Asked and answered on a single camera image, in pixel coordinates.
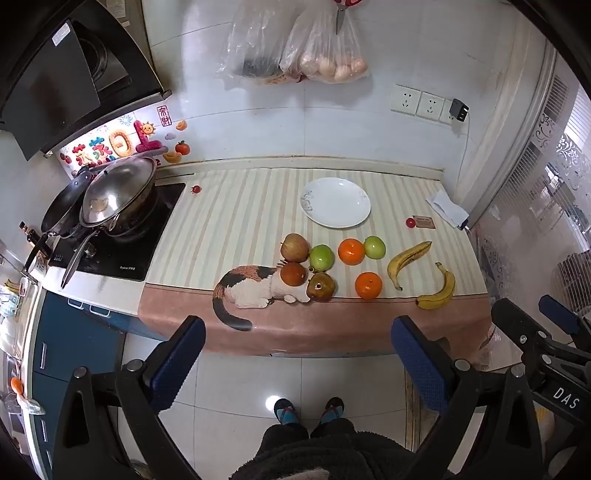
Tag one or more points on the dark bottle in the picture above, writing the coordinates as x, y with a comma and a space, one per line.
28, 233

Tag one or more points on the frosted glass door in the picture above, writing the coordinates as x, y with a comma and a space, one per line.
531, 207

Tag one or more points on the person's dark fleece clothing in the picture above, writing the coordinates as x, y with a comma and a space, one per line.
323, 452

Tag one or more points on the black charger plug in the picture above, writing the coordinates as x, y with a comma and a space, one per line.
460, 110

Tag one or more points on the steel wok with lid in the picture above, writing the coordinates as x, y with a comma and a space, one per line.
117, 189

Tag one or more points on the small orange object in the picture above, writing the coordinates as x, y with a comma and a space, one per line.
16, 385

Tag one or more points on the clear plastic bag of eggs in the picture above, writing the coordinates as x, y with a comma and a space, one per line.
330, 55

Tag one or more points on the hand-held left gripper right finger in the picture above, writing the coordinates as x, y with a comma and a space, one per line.
418, 364

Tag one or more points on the red yellow apple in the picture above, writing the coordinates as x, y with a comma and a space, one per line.
294, 247

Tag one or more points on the orange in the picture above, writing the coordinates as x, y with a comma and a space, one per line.
352, 251
368, 285

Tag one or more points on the white folded paper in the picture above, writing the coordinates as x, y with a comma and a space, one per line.
447, 210

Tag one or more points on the black induction cooktop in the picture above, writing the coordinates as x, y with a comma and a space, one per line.
120, 258

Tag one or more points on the dark orange fruit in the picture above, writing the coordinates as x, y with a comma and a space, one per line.
294, 274

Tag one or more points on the group of colourful wall stickers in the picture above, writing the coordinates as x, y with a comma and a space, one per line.
120, 143

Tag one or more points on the yellow banana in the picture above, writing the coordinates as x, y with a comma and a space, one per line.
406, 264
442, 293

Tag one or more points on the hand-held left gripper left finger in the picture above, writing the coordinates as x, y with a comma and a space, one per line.
178, 364

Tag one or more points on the brown green apple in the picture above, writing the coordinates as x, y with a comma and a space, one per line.
322, 287

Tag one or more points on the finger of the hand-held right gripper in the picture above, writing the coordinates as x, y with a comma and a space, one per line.
512, 318
556, 310

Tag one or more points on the black range hood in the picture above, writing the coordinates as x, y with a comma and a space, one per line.
55, 78

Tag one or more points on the blue cabinet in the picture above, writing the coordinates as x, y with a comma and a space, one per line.
78, 350

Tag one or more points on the person's left foot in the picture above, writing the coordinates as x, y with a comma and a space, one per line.
286, 411

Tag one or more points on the small brown card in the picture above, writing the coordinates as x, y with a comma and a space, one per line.
425, 221

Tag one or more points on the white door frame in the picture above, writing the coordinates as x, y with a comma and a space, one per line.
517, 138

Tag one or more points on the black frying pan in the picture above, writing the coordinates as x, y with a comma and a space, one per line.
60, 207

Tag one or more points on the white plate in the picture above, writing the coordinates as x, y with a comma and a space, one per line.
336, 203

